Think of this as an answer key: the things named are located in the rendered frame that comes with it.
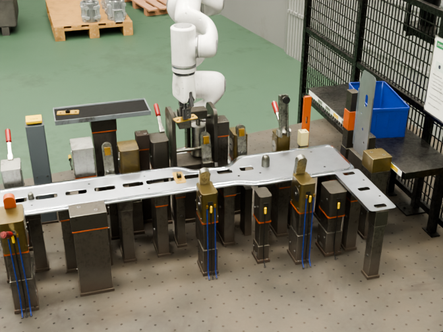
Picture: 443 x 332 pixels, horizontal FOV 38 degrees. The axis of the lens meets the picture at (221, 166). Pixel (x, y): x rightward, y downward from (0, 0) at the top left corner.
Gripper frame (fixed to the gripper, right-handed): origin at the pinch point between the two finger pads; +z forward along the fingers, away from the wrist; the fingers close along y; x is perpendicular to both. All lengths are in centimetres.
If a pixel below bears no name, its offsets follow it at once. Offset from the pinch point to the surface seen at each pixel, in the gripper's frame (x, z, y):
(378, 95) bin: 99, 17, -8
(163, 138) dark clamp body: -2.0, 17.4, -16.6
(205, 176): -1.6, 16.6, 18.3
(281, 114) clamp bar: 42.9, 11.3, -2.4
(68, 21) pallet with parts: 102, 123, -528
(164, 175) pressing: -8.3, 25.0, -2.0
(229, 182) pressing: 10.6, 25.0, 13.6
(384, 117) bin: 80, 13, 16
